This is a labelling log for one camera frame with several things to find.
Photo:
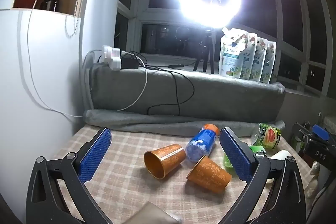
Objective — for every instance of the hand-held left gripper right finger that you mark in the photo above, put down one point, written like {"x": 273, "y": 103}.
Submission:
{"x": 236, "y": 155}

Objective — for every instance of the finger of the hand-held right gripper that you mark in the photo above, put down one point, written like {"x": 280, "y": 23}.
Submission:
{"x": 320, "y": 132}

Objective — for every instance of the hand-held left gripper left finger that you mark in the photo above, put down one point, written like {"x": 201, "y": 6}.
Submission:
{"x": 95, "y": 154}

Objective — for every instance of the orange cup with floral pattern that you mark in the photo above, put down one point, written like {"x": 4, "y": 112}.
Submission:
{"x": 210, "y": 174}

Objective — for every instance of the orange cup with silver band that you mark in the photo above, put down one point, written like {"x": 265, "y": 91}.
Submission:
{"x": 168, "y": 159}

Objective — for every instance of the green plastic cup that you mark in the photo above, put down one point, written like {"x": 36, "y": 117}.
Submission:
{"x": 227, "y": 161}

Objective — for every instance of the white paper cup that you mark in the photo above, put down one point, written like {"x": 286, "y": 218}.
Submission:
{"x": 279, "y": 155}

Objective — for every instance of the green bottle with fruit label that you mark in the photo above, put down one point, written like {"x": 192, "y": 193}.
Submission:
{"x": 267, "y": 136}

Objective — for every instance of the blue bottle with orange cap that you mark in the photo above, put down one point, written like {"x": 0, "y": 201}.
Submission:
{"x": 200, "y": 144}

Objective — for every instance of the plaid tablecloth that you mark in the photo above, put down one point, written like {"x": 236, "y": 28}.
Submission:
{"x": 126, "y": 182}

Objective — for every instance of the grey blanket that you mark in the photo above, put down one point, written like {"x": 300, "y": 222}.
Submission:
{"x": 223, "y": 98}

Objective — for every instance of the tan blurred object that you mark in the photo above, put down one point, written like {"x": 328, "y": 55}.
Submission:
{"x": 155, "y": 214}

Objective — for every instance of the white spouted refill pouch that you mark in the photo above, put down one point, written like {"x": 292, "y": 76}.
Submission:
{"x": 260, "y": 61}
{"x": 250, "y": 58}
{"x": 232, "y": 56}
{"x": 269, "y": 64}

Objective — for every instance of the black power adapter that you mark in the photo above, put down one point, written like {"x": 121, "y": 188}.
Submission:
{"x": 129, "y": 62}

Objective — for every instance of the black tripod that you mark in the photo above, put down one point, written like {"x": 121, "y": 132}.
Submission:
{"x": 204, "y": 50}

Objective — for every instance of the dark glass bottle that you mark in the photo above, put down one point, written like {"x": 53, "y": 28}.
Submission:
{"x": 55, "y": 2}
{"x": 47, "y": 3}

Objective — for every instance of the white window frame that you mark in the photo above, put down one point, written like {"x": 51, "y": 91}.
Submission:
{"x": 139, "y": 14}

